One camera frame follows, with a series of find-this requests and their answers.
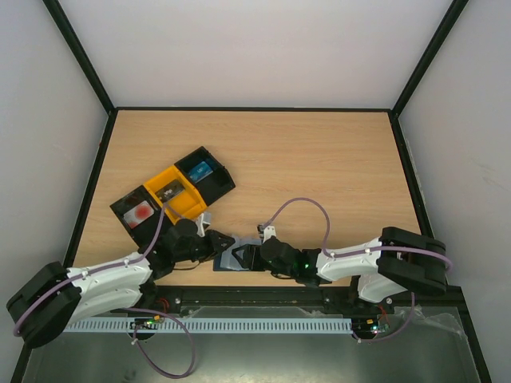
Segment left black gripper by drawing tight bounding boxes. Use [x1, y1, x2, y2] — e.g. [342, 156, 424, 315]
[174, 230, 236, 263]

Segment navy blue card holder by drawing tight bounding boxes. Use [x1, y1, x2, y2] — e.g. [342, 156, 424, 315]
[212, 235, 262, 271]

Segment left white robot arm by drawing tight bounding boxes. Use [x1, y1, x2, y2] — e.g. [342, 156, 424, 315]
[6, 219, 235, 349]

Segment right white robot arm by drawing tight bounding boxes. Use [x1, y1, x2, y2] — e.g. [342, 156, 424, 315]
[231, 226, 453, 313]

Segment black vip card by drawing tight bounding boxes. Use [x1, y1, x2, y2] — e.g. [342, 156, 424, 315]
[155, 180, 185, 203]

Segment blue card in bin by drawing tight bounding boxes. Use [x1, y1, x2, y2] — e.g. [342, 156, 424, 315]
[188, 160, 216, 183]

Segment white red card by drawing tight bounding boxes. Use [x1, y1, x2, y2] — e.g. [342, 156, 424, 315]
[123, 200, 154, 229]

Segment yellow bin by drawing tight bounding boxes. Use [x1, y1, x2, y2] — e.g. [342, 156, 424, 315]
[143, 165, 207, 223]

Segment black bin right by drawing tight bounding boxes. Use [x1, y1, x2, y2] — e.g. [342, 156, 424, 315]
[175, 146, 236, 206]

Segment black bin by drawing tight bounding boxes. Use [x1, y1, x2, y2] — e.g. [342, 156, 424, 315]
[175, 146, 236, 206]
[110, 185, 161, 247]

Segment black bin left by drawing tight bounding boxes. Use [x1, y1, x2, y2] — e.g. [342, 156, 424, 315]
[110, 185, 161, 247]

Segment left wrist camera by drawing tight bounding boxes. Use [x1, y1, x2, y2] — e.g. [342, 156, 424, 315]
[196, 211, 212, 237]

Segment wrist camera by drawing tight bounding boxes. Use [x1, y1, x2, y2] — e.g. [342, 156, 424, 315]
[257, 224, 276, 243]
[196, 211, 212, 237]

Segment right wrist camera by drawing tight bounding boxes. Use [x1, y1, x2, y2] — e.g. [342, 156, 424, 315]
[257, 224, 276, 243]

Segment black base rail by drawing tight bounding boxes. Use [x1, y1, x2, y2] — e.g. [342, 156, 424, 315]
[134, 286, 357, 315]

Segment light blue cable duct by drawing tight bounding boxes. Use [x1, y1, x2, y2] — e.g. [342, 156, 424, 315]
[65, 317, 352, 334]

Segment loose purple cable loop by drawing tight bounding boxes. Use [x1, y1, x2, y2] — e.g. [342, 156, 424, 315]
[129, 306, 200, 378]

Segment black enclosure frame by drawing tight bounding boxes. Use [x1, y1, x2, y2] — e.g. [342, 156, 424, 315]
[0, 0, 511, 383]

